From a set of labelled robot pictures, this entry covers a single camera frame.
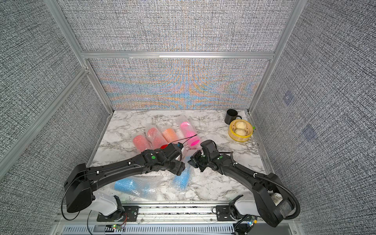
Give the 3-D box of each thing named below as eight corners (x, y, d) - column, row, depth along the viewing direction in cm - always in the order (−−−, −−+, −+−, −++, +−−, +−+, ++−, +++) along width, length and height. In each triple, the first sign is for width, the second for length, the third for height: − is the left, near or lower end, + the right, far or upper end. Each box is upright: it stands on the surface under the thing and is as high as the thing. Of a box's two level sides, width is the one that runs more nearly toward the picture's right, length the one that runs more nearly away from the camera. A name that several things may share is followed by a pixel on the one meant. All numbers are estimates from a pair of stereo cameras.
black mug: (227, 125, 110) (229, 118, 104) (221, 118, 115) (223, 111, 109) (237, 121, 113) (240, 113, 107) (231, 114, 117) (233, 107, 111)
